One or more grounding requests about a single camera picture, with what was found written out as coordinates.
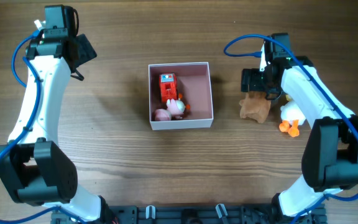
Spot pink plush pig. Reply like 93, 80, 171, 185
154, 94, 190, 121

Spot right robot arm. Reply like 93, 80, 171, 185
241, 33, 358, 222

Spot white plush duck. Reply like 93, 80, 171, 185
279, 95, 306, 138

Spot white cardboard box pink inside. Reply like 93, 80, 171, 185
149, 62, 214, 130

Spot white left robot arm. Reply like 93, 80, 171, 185
0, 5, 103, 223

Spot brown plush toy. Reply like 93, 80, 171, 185
239, 91, 271, 123

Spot red toy truck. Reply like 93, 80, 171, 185
159, 73, 178, 103

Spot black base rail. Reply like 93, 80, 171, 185
50, 203, 328, 224

